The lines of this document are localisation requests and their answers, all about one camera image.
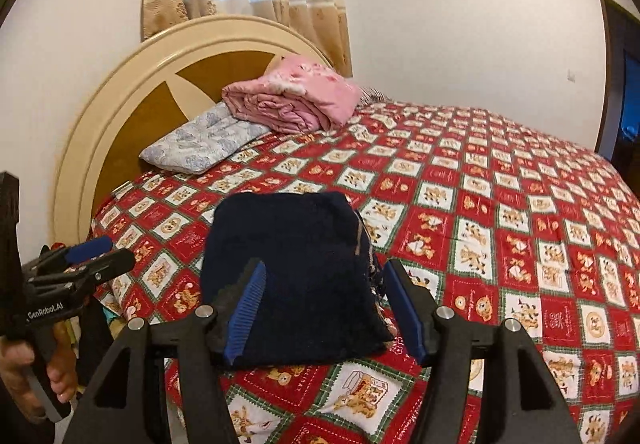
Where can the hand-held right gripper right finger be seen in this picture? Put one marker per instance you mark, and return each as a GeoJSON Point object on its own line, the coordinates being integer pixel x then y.
{"type": "Point", "coordinates": [405, 319]}

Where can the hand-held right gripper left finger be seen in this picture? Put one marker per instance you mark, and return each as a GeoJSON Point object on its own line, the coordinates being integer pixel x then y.
{"type": "Point", "coordinates": [247, 319]}

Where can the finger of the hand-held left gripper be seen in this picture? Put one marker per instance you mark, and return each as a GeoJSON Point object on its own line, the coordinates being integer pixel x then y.
{"type": "Point", "coordinates": [87, 249]}
{"type": "Point", "coordinates": [107, 264]}

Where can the navy patterned knit sweater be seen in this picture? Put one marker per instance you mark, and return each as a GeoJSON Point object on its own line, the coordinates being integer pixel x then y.
{"type": "Point", "coordinates": [300, 264]}

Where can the person's left hand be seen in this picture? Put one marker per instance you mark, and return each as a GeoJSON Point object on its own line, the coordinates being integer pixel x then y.
{"type": "Point", "coordinates": [64, 369]}

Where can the red checked printed blanket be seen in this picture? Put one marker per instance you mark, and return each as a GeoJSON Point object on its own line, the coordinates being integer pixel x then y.
{"type": "Point", "coordinates": [500, 204]}

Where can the grey floral pillow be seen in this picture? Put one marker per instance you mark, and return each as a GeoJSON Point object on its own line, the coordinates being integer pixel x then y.
{"type": "Point", "coordinates": [200, 138]}

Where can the cream and brown headboard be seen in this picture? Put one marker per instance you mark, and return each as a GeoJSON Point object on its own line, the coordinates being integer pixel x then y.
{"type": "Point", "coordinates": [150, 73]}

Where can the striped grey cloth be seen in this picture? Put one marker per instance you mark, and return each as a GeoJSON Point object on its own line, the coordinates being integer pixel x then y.
{"type": "Point", "coordinates": [375, 94]}

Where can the folded pink quilt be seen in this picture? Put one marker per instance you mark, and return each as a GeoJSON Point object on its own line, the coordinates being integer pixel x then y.
{"type": "Point", "coordinates": [300, 93]}

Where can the dark wooden door frame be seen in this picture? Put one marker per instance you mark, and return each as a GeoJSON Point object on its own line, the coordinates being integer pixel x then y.
{"type": "Point", "coordinates": [607, 73]}

